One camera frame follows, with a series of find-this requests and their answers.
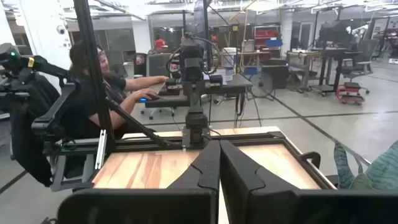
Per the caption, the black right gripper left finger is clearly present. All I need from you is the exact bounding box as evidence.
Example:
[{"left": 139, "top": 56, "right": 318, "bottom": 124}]
[{"left": 167, "top": 139, "right": 222, "bottom": 224}]

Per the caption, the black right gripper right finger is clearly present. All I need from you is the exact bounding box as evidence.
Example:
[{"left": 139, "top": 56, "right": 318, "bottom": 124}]
[{"left": 220, "top": 139, "right": 299, "bottom": 224}]

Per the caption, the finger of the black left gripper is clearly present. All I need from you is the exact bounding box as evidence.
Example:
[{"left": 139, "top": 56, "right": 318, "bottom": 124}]
[
  {"left": 193, "top": 80, "right": 205, "bottom": 107},
  {"left": 182, "top": 80, "right": 195, "bottom": 107}
]

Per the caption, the black office desk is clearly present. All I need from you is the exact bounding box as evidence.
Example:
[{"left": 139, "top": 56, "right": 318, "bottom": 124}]
[{"left": 140, "top": 73, "right": 254, "bottom": 129}]

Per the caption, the white bucket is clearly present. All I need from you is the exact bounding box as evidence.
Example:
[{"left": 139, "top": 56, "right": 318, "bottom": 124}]
[{"left": 221, "top": 47, "right": 238, "bottom": 82}]

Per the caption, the grey office chair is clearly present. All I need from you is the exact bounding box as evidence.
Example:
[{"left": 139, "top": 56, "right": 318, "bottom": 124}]
[
  {"left": 340, "top": 39, "right": 379, "bottom": 84},
  {"left": 140, "top": 52, "right": 177, "bottom": 121}
]

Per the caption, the black floor fan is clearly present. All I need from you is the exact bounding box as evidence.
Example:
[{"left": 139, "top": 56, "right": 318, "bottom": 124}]
[{"left": 248, "top": 72, "right": 275, "bottom": 100}]

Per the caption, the person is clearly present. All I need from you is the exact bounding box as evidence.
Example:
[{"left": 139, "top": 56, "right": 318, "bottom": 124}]
[
  {"left": 147, "top": 37, "right": 170, "bottom": 56},
  {"left": 60, "top": 42, "right": 170, "bottom": 141}
]

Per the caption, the red storage shelf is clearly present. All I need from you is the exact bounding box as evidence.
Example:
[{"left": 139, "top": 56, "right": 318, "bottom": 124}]
[{"left": 253, "top": 24, "right": 283, "bottom": 52}]

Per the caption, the black standing table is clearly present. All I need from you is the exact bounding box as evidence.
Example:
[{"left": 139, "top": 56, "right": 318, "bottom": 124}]
[{"left": 309, "top": 46, "right": 364, "bottom": 96}]

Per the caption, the snake plant in white pot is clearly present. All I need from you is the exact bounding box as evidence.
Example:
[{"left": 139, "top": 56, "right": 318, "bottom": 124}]
[{"left": 333, "top": 139, "right": 398, "bottom": 191}]

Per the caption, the black fabric cover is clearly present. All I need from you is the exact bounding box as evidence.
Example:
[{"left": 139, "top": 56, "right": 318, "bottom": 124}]
[{"left": 8, "top": 68, "right": 62, "bottom": 188}]

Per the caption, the black device with green light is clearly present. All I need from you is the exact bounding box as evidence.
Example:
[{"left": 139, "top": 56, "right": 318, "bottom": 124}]
[{"left": 0, "top": 42, "right": 77, "bottom": 94}]

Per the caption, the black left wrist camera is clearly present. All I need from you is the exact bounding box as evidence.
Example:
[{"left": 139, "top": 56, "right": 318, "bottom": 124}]
[{"left": 183, "top": 58, "right": 203, "bottom": 81}]

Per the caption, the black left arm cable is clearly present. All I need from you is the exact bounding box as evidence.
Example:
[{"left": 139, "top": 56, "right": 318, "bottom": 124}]
[{"left": 165, "top": 33, "right": 222, "bottom": 75}]

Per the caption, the black frame handle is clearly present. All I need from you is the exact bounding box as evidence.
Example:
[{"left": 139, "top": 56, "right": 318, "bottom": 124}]
[{"left": 299, "top": 151, "right": 322, "bottom": 170}]

